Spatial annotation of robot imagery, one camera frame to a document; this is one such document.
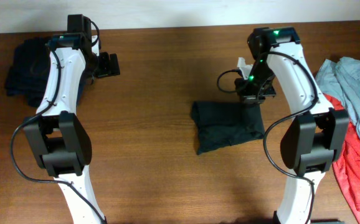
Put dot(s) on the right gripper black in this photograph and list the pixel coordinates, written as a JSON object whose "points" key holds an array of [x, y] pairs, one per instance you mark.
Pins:
{"points": [[248, 97]]}

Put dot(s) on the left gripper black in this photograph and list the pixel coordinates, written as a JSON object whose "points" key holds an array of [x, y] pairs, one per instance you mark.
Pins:
{"points": [[105, 69]]}

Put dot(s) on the black Nike t-shirt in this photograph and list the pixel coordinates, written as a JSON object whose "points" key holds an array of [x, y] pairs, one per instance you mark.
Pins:
{"points": [[222, 124]]}

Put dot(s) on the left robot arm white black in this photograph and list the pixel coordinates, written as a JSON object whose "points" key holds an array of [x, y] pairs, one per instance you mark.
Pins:
{"points": [[58, 141]]}

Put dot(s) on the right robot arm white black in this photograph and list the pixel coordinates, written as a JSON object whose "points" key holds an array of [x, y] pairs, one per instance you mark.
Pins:
{"points": [[317, 131]]}

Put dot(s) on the folded navy blue garment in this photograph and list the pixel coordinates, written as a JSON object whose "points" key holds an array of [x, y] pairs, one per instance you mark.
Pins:
{"points": [[29, 73]]}

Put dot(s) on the light grey-blue shirt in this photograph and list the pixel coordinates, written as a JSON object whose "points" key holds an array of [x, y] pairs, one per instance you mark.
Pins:
{"points": [[341, 80]]}

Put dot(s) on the red mesh shirt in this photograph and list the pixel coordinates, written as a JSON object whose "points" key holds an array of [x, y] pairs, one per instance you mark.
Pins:
{"points": [[347, 167]]}

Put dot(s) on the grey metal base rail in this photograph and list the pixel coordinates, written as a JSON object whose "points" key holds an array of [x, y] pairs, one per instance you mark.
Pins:
{"points": [[327, 222]]}

